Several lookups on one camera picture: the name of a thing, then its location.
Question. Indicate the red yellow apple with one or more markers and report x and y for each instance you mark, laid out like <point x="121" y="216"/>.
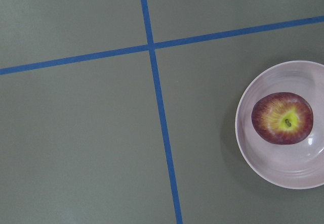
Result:
<point x="282" y="118"/>

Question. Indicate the pink plate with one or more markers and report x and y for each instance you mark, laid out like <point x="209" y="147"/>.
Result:
<point x="298" y="166"/>

